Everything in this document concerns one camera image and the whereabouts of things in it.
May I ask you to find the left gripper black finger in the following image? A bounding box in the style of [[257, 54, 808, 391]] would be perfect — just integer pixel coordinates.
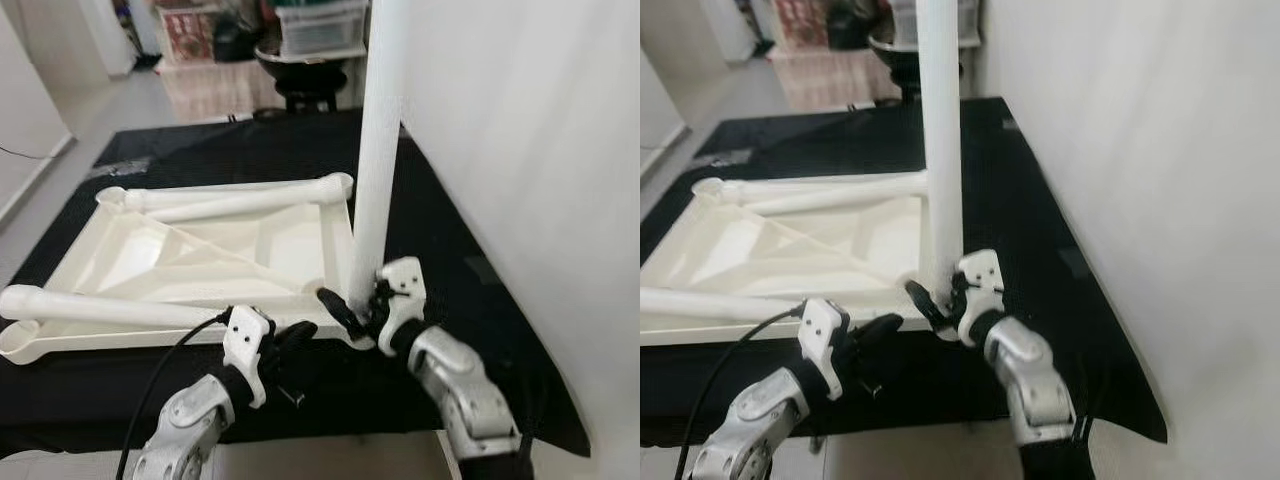
[[848, 312, 905, 349], [270, 320, 320, 353]]

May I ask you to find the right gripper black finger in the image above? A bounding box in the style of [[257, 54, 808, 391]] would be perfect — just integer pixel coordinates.
[[315, 288, 369, 343], [904, 280, 951, 334]]

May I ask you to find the white plastic ribbed table top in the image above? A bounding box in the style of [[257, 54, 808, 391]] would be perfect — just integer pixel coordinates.
[[640, 175, 966, 348], [0, 180, 386, 366]]

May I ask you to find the clear tape patch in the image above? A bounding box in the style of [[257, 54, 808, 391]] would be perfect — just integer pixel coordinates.
[[85, 155, 151, 181], [690, 148, 751, 171]]

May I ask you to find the beige cloth covered table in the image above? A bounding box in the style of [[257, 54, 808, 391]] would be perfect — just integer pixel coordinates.
[[768, 45, 901, 113], [155, 58, 286, 123]]

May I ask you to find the large black round basin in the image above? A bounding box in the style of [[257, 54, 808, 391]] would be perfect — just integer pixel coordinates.
[[255, 40, 351, 93], [868, 30, 976, 81]]

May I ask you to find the clear plastic storage box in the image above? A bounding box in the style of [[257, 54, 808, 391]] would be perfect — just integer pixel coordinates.
[[275, 0, 369, 59], [890, 0, 981, 46]]

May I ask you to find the red printed box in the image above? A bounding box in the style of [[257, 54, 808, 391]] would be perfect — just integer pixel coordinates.
[[775, 0, 829, 51], [160, 5, 216, 63]]

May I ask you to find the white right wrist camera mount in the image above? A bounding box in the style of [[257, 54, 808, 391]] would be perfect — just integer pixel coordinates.
[[375, 257, 426, 356], [955, 250, 1004, 346]]

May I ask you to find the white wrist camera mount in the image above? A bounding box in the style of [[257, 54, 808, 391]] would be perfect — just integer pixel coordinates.
[[375, 257, 426, 356], [222, 305, 276, 409], [797, 298, 851, 401], [955, 250, 1004, 346]]

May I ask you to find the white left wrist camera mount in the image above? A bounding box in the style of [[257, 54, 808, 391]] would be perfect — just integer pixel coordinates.
[[222, 305, 276, 409], [797, 298, 851, 401]]

